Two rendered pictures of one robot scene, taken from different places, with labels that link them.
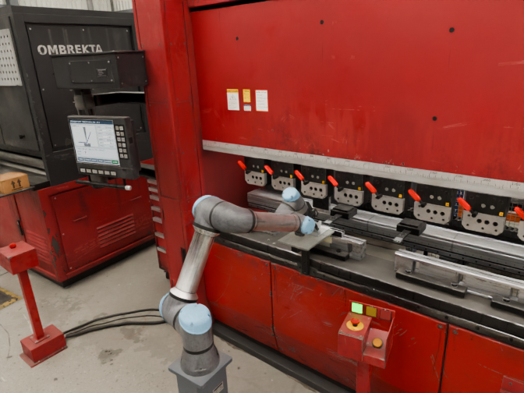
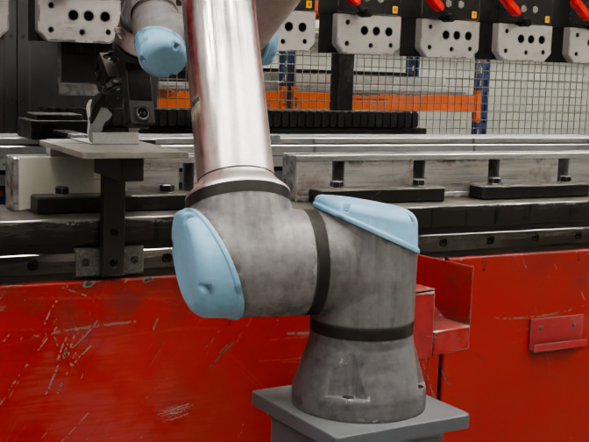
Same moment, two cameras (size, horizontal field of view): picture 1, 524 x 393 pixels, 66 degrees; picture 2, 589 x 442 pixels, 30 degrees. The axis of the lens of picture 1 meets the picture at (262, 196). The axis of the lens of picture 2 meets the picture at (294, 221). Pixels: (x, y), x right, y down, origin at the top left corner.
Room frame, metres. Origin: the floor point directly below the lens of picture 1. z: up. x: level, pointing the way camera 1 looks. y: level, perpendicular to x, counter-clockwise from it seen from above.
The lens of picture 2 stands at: (0.90, 1.41, 1.15)
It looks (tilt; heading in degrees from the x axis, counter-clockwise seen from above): 8 degrees down; 292
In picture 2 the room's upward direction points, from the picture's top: 2 degrees clockwise
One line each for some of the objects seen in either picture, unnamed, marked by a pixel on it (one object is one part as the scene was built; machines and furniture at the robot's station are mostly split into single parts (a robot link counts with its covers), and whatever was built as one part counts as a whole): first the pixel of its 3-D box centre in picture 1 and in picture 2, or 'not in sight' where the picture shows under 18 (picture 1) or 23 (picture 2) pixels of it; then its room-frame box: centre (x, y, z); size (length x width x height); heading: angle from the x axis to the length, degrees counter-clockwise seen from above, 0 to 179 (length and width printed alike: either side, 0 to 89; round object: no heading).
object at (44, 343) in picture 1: (30, 300); not in sight; (2.33, 1.57, 0.41); 0.25 x 0.20 x 0.83; 140
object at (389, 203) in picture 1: (391, 192); (272, 8); (1.78, -0.60, 1.26); 0.15 x 0.09 x 0.17; 50
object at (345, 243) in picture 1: (330, 241); (113, 180); (1.98, -0.36, 0.92); 0.39 x 0.06 x 0.10; 50
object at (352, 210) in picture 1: (337, 214); (63, 127); (2.14, -0.43, 1.01); 0.26 x 0.12 x 0.05; 140
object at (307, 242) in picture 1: (306, 236); (110, 148); (1.90, -0.22, 1.00); 0.26 x 0.18 x 0.01; 140
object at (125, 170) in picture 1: (107, 145); not in sight; (2.40, 0.91, 1.42); 0.45 x 0.12 x 0.36; 64
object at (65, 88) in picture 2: (321, 203); (86, 69); (2.02, -0.32, 1.13); 0.10 x 0.02 x 0.10; 50
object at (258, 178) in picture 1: (258, 169); not in sight; (2.29, 0.01, 1.26); 0.15 x 0.09 x 0.17; 50
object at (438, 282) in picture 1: (430, 281); (378, 194); (1.59, -0.74, 0.89); 0.30 x 0.05 x 0.03; 50
